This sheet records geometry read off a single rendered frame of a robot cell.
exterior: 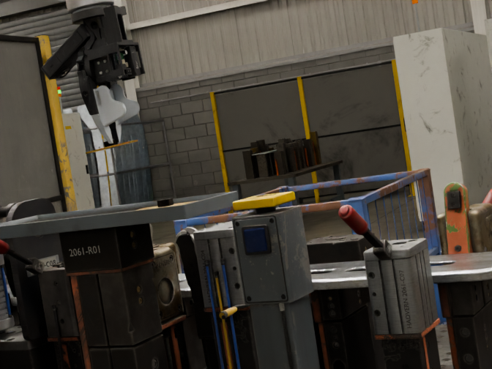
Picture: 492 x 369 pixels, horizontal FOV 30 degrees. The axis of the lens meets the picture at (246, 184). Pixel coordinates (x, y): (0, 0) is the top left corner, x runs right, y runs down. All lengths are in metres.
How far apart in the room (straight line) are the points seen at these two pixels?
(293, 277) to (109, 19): 0.56
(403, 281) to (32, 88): 4.29
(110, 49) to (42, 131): 3.94
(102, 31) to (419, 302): 0.65
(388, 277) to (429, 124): 8.22
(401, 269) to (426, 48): 8.25
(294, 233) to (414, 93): 8.35
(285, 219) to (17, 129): 4.11
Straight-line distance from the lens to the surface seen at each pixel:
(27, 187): 5.19
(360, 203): 3.42
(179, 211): 1.15
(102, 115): 1.49
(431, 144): 9.46
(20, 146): 5.18
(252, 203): 1.14
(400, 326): 1.26
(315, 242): 1.67
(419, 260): 1.27
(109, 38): 1.49
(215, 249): 1.35
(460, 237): 1.55
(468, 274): 1.34
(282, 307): 1.14
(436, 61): 9.42
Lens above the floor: 1.24
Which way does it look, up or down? 3 degrees down
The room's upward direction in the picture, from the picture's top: 9 degrees counter-clockwise
